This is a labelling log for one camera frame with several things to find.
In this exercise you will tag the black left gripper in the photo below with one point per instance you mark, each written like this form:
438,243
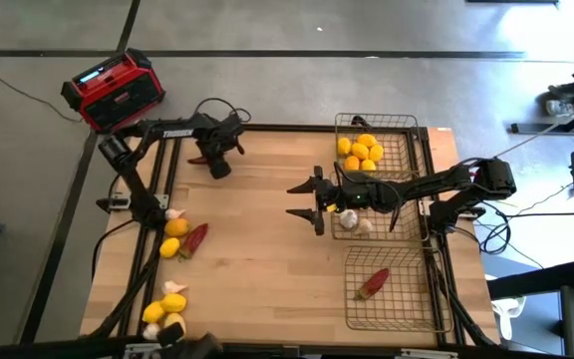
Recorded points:
219,139

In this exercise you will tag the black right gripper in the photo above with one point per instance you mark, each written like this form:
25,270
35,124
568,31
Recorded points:
319,199

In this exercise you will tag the red chili pepper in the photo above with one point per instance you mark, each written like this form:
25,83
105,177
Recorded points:
198,160
373,284
195,240

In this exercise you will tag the orange-yellow lemon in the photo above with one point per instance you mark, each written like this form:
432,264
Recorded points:
352,163
177,228

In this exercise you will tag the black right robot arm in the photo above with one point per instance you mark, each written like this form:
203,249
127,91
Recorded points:
441,179

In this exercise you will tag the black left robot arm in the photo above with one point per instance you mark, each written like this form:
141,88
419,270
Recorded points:
132,174

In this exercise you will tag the red and black radio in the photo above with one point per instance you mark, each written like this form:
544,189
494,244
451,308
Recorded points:
117,92

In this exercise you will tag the black desk foot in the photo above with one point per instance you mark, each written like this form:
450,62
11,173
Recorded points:
541,128

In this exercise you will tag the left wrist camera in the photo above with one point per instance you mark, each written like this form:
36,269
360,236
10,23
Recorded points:
220,169

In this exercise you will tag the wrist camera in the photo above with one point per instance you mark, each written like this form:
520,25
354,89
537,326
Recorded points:
337,199
220,169

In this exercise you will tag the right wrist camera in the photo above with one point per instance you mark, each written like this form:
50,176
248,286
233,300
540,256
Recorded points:
337,199

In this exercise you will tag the black aluminium rail frame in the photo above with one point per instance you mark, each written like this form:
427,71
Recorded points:
287,127

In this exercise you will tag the silver arm base bracket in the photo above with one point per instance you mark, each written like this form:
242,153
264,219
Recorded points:
120,203

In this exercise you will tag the silver frame bracket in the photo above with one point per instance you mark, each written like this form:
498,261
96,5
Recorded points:
426,354
140,349

